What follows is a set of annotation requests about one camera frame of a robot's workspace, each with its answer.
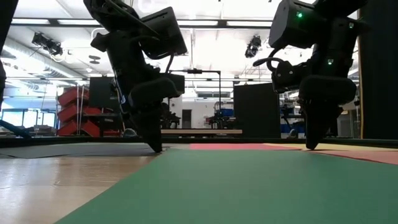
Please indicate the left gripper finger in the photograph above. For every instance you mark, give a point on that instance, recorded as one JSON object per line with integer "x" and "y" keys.
{"x": 157, "y": 124}
{"x": 144, "y": 124}

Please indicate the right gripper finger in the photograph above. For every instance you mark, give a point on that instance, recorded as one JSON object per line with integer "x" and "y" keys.
{"x": 311, "y": 124}
{"x": 328, "y": 119}

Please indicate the yellow paper sheet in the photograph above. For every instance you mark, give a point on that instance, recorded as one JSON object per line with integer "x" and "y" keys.
{"x": 342, "y": 146}

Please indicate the orange paper sheet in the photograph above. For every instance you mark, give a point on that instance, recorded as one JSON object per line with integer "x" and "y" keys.
{"x": 367, "y": 156}

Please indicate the black paper sheet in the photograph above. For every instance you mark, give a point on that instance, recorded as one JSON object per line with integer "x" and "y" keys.
{"x": 77, "y": 151}

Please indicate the green paper sheet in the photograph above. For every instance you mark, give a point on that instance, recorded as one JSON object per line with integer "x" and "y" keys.
{"x": 248, "y": 186}

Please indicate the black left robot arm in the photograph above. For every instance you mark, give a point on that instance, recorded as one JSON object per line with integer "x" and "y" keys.
{"x": 161, "y": 34}

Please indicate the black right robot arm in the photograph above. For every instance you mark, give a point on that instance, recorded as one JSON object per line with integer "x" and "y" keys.
{"x": 295, "y": 25}

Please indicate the blue workbench panel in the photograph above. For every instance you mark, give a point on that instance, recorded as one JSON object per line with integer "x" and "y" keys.
{"x": 292, "y": 128}

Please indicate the black divider panel yellow edge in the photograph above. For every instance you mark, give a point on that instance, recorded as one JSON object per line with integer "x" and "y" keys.
{"x": 379, "y": 93}

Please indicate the black screen panel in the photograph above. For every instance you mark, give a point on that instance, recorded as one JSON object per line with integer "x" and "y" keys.
{"x": 101, "y": 91}

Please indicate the plain black divider panel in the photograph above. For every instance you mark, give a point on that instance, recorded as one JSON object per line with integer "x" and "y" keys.
{"x": 255, "y": 112}

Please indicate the small blue storage bin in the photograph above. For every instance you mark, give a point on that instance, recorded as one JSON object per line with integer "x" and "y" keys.
{"x": 227, "y": 112}

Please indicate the red storage bin rack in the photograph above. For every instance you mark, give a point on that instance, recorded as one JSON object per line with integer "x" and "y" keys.
{"x": 70, "y": 112}

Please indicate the overhead LED light bar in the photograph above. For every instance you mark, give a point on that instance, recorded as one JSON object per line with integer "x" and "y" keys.
{"x": 202, "y": 23}

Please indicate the thin black gantry frame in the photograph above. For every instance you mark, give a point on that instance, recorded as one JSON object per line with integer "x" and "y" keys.
{"x": 220, "y": 87}

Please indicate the black overhead camera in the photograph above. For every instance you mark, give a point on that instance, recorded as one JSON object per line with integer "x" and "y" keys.
{"x": 46, "y": 43}
{"x": 253, "y": 46}

